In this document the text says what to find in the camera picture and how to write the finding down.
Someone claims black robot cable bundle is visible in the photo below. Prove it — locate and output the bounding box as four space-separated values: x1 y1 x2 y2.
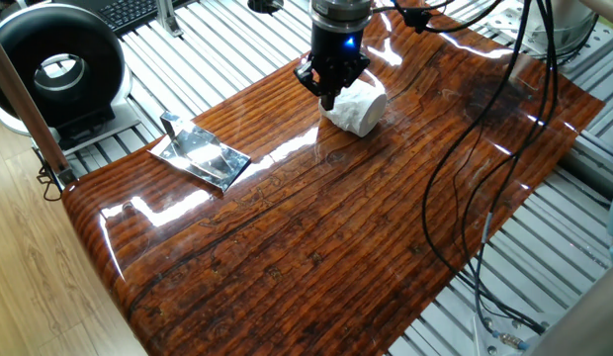
421 0 560 337

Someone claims black hanging cable loop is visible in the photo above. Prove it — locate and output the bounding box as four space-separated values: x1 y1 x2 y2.
36 147 64 203

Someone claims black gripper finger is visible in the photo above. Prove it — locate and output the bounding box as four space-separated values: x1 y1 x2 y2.
293 55 337 111
343 53 372 86

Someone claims white round container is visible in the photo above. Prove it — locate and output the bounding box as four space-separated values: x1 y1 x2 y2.
526 0 600 55

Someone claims aluminium frame post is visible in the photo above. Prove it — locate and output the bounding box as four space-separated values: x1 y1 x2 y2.
155 0 184 39

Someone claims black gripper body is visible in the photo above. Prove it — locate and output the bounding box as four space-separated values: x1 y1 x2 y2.
309 23 372 91

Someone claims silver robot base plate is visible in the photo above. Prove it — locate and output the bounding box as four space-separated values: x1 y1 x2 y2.
472 313 540 356

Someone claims glossy wood grain mat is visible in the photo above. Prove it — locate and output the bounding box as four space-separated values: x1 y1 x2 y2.
61 0 606 356

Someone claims blurred brown post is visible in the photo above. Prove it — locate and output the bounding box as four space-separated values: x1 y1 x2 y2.
0 29 78 192

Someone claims black keyboard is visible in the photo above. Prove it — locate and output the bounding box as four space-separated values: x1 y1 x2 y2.
86 0 199 35

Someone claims black round object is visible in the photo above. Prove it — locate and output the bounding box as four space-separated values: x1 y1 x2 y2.
246 0 286 15

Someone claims black ring shaped device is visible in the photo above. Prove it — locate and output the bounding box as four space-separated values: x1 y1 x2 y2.
0 2 142 155

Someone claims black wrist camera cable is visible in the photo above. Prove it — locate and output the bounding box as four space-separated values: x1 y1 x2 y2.
373 0 505 35

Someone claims perforated metal plate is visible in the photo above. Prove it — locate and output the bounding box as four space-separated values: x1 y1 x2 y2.
486 2 528 34

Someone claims shiny metal tray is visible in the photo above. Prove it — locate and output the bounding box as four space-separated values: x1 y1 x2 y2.
146 111 252 193

